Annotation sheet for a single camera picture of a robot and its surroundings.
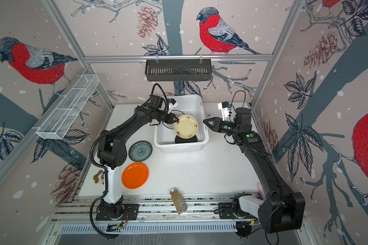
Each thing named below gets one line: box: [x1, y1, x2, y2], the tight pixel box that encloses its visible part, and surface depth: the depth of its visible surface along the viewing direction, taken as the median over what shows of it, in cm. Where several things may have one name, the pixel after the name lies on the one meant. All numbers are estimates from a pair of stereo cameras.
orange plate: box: [121, 162, 149, 189], surface depth 86 cm
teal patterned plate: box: [128, 140, 153, 162], surface depth 97 cm
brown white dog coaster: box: [93, 169, 105, 186], surface depth 84 cm
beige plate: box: [173, 114, 199, 139], surface depth 94 cm
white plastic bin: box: [153, 94, 210, 154], surface depth 95 cm
